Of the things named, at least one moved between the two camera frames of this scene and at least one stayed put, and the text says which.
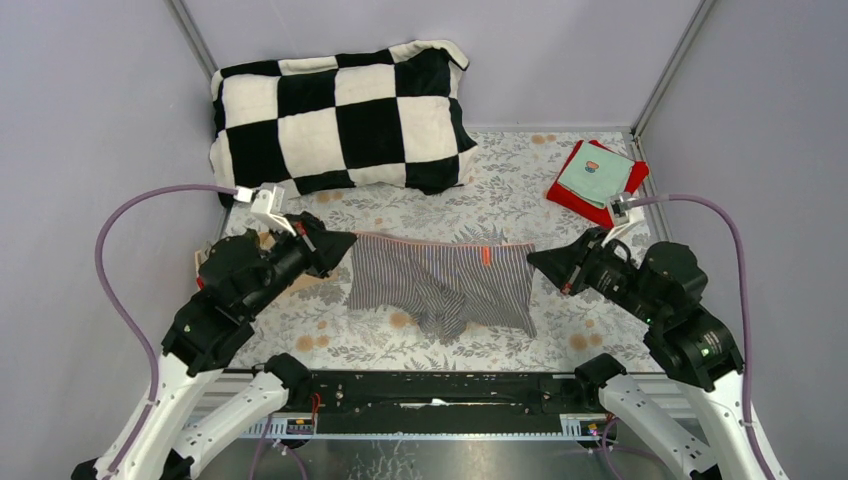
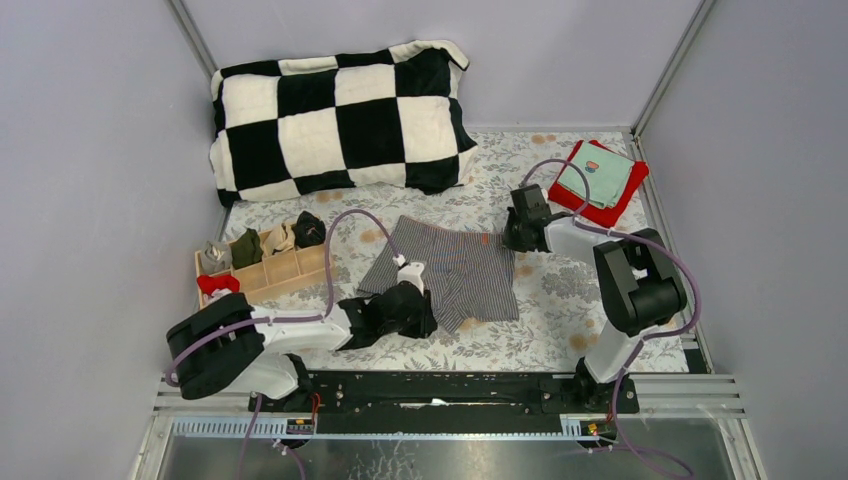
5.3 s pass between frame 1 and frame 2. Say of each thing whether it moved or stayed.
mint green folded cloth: stayed
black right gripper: moved
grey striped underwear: moved
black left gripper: moved
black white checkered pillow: stayed
